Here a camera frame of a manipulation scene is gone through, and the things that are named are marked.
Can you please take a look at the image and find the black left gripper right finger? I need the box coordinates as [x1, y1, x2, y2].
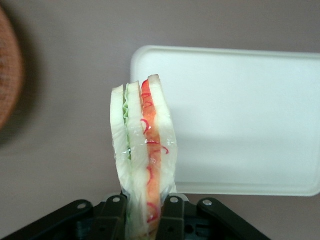
[156, 194, 191, 240]

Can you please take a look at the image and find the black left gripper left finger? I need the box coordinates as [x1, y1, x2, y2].
[91, 194, 129, 240]

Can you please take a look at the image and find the triangle sandwich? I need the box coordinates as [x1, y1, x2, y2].
[110, 73, 179, 240]

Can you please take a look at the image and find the beige plastic tray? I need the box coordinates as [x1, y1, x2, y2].
[129, 45, 320, 199]

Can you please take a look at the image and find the round brown wicker basket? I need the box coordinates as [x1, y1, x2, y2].
[0, 4, 27, 131]

